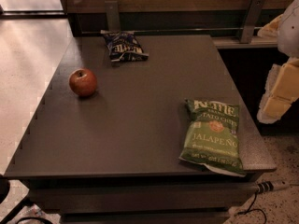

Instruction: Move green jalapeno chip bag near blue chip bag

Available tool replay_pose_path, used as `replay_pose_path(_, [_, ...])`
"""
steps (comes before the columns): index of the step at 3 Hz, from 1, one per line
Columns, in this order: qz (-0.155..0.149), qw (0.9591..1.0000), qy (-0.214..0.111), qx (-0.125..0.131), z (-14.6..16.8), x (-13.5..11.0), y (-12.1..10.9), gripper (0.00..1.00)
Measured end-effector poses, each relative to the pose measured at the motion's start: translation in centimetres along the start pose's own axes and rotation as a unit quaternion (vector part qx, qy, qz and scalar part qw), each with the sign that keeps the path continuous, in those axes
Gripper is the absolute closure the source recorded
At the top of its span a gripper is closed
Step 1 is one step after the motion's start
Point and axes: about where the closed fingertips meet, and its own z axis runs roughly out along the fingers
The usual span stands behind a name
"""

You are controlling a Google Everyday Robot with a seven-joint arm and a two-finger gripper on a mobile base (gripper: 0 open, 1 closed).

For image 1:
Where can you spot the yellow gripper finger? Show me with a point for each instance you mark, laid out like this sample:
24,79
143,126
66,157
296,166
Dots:
271,28
286,88

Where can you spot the green jalapeno chip bag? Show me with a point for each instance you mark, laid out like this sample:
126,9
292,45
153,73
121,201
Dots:
211,139

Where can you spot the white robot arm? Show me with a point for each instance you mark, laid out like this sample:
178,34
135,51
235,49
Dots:
288,32

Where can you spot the blue chip bag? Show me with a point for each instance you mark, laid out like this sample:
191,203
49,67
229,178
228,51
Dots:
123,47

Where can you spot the dark wooden table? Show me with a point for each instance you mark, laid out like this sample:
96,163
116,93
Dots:
113,157

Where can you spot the red apple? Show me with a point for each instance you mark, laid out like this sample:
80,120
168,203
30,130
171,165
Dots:
83,82

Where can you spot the black chair base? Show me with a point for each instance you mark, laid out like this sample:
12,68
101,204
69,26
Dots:
18,209

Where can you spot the right metal bracket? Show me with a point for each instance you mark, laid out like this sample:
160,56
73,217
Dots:
251,18

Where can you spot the metal bracket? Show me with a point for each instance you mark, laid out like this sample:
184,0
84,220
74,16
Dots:
251,18
113,16

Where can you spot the black and white cable plug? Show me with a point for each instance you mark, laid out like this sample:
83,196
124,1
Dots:
270,186

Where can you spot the left metal bracket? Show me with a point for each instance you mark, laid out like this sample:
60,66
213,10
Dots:
113,16

